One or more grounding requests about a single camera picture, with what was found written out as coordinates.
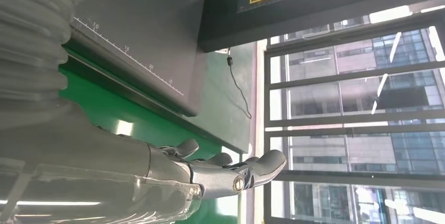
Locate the green conveyor belt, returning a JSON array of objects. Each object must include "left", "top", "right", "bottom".
[{"left": 58, "top": 65, "right": 241, "bottom": 224}]

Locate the black scanner column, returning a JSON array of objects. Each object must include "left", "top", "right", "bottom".
[{"left": 197, "top": 0, "right": 445, "bottom": 54}]

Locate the black scanner base plate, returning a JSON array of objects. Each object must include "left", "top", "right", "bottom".
[{"left": 69, "top": 0, "right": 210, "bottom": 118}]

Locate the thin black scanner cable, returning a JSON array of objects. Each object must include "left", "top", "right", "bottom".
[{"left": 226, "top": 46, "right": 253, "bottom": 120}]

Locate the dark window frame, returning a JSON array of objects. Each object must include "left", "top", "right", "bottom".
[{"left": 262, "top": 6, "right": 445, "bottom": 224}]

